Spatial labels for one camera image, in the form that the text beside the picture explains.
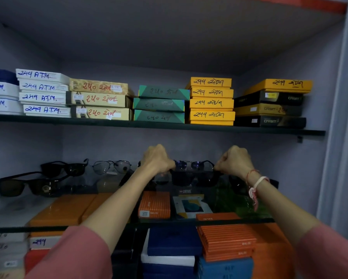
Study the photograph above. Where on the person's right forearm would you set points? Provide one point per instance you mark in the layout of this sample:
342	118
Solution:
281	209

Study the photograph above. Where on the large orange box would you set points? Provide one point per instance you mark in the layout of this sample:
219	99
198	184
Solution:
274	252

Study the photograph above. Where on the person's right hand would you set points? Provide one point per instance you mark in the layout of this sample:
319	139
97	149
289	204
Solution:
235	162

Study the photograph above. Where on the person's left hand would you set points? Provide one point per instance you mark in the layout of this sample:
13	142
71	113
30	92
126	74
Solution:
156	161

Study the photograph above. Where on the black dark-lens sunglasses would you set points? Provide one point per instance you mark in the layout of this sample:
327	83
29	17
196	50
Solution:
194	177

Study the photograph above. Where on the grey cabinet frame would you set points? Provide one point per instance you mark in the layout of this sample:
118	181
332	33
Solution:
341	127

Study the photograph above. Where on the dark blue flat box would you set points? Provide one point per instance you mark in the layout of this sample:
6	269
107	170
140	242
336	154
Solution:
2	76

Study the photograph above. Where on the small orange striped box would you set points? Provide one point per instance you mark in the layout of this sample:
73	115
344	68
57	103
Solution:
155	204

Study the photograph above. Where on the person's right fingers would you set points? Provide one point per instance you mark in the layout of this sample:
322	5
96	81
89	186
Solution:
230	152

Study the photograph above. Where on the plain orange box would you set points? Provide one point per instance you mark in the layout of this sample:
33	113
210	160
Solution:
96	204
60	212

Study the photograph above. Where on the black box yellow label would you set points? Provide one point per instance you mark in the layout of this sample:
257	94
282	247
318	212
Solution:
271	98

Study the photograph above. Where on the blue-lens sunglasses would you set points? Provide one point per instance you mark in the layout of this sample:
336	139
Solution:
191	165

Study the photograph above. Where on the green box under glass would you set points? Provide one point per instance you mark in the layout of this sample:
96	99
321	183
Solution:
240	203

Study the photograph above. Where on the wide yellow box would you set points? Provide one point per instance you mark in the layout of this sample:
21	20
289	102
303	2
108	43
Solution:
281	84

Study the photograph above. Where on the dark glass shelf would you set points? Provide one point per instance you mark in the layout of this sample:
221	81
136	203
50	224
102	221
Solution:
162	125

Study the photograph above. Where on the black box white label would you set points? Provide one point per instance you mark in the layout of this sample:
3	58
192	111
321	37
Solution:
270	122

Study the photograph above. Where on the beige box red writing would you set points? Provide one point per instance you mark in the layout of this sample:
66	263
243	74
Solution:
99	86
101	113
99	99

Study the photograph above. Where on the colourful patterned box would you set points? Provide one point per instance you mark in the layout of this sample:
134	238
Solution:
191	206

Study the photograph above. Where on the yellow and black box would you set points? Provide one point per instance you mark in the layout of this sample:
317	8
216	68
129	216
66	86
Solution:
267	109

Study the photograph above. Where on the black brown-lens sunglasses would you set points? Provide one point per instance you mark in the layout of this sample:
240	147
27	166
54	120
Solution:
14	186

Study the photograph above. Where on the glossy black sunglasses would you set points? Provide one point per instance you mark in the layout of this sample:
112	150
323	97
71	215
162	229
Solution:
73	169

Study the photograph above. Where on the person's left forearm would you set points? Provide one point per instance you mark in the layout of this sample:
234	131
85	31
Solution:
118	206

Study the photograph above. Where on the white box blue writing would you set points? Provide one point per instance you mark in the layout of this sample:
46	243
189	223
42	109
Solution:
1	89
42	98
2	105
46	110
40	75
43	86

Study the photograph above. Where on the clear glass shelf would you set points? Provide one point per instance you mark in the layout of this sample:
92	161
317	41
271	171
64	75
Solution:
75	200

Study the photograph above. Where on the light blue box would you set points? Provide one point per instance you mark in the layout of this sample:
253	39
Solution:
226	268

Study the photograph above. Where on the white box blue mark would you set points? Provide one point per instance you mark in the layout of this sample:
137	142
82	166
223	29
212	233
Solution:
44	242

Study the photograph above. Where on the yellow box black writing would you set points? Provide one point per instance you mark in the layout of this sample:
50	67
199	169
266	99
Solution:
211	92
211	103
211	116
210	82

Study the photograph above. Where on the white flat box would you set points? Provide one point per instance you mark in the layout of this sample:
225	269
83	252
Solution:
165	260

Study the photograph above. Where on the person's left fingers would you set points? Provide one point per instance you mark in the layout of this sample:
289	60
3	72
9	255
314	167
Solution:
158	149

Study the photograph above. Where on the pink shirt sleeve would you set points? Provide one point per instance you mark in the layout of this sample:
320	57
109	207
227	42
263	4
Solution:
328	252
72	255

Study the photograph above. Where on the grey white box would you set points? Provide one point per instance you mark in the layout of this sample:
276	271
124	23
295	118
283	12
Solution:
5	263
6	249
6	237

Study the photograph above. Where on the thin metal aviator glasses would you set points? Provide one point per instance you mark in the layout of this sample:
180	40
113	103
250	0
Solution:
112	167

